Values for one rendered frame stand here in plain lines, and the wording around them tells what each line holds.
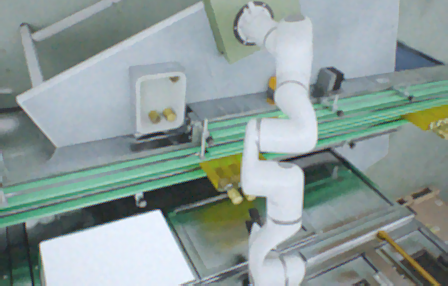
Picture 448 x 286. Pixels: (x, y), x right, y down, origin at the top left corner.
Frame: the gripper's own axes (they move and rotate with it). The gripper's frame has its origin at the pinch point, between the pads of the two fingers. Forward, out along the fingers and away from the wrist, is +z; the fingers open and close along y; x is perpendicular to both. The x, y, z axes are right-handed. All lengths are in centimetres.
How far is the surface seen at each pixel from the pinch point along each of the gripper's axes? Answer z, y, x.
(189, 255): -2.0, -12.7, 19.5
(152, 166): 24.4, 3.4, 29.8
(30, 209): 16, -5, 68
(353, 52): 70, 31, -66
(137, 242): 5.6, -13.3, 35.6
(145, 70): 39, 33, 32
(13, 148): 64, -17, 85
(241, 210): 16.0, -12.8, -3.0
